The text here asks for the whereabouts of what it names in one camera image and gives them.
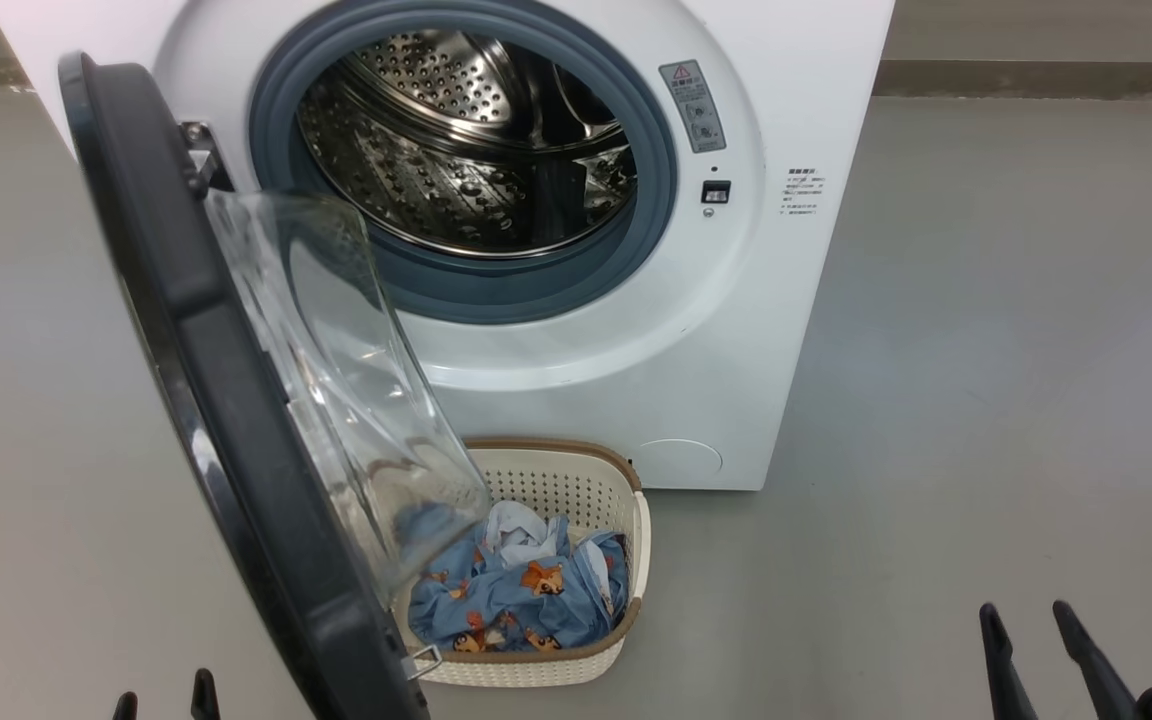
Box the grey warning sticker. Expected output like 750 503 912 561
658 60 727 154

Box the steel perforated washer drum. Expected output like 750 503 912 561
296 30 637 259

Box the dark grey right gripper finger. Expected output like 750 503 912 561
979 602 1037 720
1053 600 1140 720

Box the cream and blue printed garment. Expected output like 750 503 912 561
484 500 562 566

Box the round white filter cover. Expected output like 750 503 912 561
636 438 724 481

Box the dark round glass washer door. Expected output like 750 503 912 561
58 52 492 720

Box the white front-load washing machine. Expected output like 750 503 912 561
0 0 897 491

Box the metal door hinge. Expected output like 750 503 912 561
181 122 234 193

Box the cream perforated laundry basket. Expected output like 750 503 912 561
391 437 652 688

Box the blue cartoon print garment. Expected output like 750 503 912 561
406 505 630 654

